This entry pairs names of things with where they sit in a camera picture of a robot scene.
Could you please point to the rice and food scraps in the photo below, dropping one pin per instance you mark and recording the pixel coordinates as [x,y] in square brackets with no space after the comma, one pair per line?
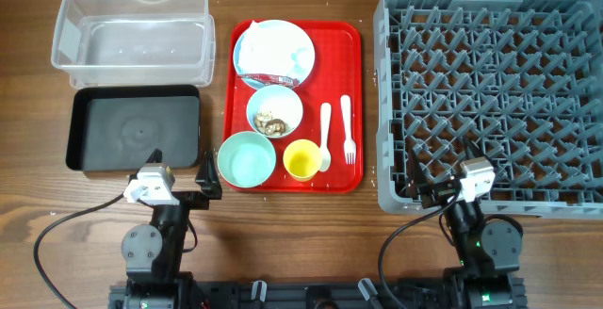
[268,125]

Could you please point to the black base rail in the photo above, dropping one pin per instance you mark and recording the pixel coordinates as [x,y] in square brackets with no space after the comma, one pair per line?
[413,293]

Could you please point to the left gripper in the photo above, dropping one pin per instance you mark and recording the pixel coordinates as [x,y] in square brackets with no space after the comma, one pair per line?
[198,201]

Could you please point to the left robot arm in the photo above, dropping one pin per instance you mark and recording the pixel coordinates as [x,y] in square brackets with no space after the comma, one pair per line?
[153,252]

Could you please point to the red snack wrapper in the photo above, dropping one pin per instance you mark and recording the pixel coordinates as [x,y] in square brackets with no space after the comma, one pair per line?
[271,79]

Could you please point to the red serving tray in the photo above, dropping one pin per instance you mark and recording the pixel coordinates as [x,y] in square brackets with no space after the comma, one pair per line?
[337,71]

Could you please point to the white napkin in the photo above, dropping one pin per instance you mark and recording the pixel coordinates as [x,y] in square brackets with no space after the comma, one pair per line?
[275,47]

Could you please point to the cream plastic spoon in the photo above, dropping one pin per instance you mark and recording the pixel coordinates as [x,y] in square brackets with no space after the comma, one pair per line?
[325,120]

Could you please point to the light blue bowl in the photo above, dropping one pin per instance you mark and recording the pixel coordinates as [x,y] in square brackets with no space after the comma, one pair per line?
[284,103]

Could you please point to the black plastic tray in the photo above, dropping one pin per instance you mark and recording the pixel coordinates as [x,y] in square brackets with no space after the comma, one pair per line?
[118,128]

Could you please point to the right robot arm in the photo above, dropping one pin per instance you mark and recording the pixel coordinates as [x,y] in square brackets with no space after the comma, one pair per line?
[488,247]

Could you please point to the grey dishwasher rack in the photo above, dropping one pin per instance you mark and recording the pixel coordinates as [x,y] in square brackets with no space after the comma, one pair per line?
[522,79]

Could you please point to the yellow cup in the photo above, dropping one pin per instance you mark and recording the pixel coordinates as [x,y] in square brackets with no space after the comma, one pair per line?
[302,159]

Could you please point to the light blue plate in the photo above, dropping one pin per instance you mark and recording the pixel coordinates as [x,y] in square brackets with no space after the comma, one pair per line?
[251,83]

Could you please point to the clear plastic bin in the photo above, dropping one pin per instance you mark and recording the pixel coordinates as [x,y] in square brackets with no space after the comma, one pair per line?
[110,43]

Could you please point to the mint green bowl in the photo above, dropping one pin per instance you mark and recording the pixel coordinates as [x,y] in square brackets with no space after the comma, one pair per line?
[246,159]

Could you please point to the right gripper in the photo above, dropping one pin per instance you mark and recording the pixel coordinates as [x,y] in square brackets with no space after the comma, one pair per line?
[418,185]

